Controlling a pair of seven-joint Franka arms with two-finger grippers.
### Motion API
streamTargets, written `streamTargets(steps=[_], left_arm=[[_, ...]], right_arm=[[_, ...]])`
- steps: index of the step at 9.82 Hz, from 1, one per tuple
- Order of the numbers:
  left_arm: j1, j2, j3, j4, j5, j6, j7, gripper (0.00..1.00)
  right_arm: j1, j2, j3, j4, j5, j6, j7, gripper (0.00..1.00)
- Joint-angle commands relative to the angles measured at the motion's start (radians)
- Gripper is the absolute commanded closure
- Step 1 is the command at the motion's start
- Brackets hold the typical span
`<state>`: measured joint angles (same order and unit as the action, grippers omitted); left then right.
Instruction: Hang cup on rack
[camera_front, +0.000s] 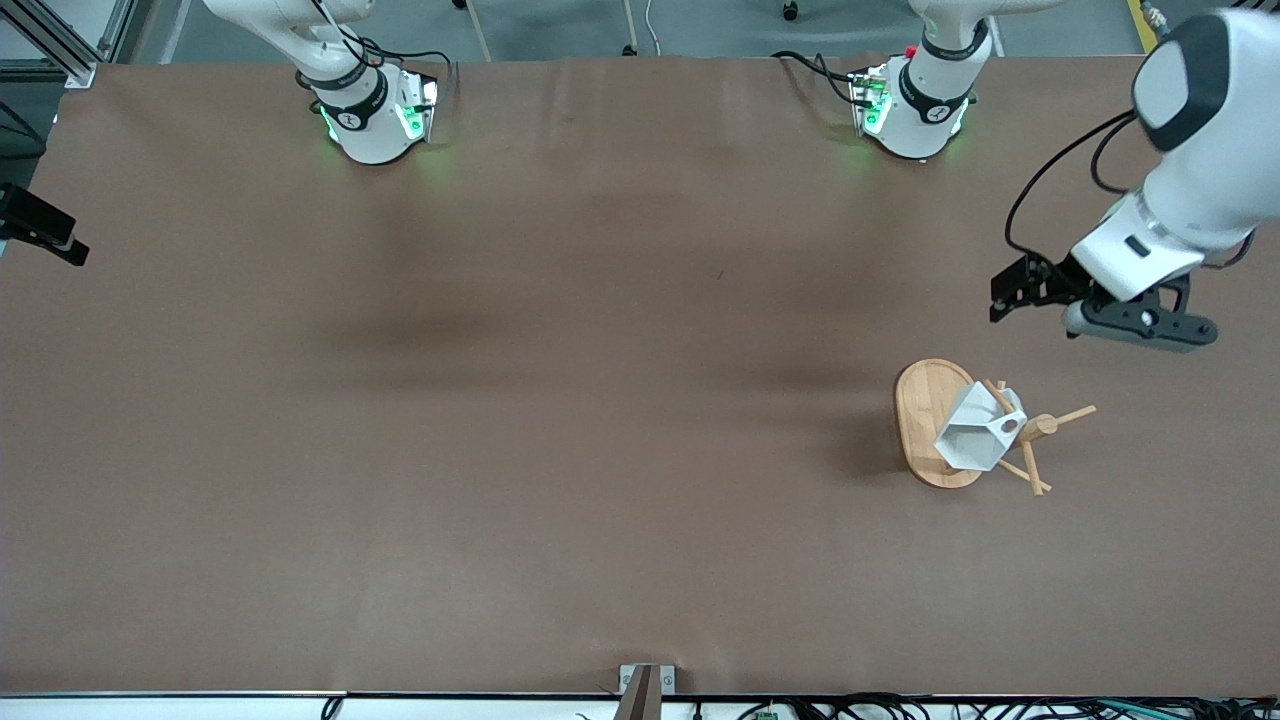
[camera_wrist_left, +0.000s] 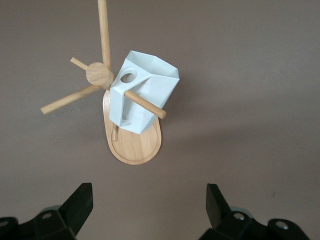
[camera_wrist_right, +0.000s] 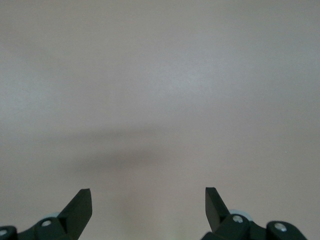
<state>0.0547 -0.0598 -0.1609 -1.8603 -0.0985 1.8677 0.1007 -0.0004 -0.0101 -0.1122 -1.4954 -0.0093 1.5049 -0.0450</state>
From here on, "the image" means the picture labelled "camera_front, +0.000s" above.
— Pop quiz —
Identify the black left base cable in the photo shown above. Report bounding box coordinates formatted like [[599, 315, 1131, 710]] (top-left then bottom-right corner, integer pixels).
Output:
[[772, 50, 867, 107]]

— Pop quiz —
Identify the large table cover sheet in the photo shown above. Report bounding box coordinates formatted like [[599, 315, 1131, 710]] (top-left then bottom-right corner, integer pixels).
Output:
[[0, 55, 1280, 698]]

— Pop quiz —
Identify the white table edge rail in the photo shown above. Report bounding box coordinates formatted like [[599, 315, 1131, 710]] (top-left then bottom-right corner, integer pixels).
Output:
[[0, 690, 1280, 720]]

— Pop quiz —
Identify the wooden cup rack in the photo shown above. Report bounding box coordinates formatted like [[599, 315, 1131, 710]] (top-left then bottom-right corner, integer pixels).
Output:
[[893, 358, 1098, 498]]

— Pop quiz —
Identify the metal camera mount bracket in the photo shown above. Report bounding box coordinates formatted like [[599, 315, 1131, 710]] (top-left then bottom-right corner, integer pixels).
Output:
[[618, 663, 677, 720]]

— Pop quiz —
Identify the white faceted cup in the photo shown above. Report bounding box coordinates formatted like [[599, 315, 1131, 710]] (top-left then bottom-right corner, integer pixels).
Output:
[[932, 380, 1030, 474]]

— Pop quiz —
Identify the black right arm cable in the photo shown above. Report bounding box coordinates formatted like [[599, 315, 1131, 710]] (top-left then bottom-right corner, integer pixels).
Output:
[[0, 98, 47, 161]]

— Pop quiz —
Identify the aluminium frame post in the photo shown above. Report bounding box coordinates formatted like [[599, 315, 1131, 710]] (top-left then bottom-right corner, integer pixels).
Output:
[[0, 0, 137, 91]]

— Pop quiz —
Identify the black cable bundle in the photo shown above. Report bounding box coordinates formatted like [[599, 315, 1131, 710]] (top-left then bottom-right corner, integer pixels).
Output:
[[740, 693, 1280, 720]]

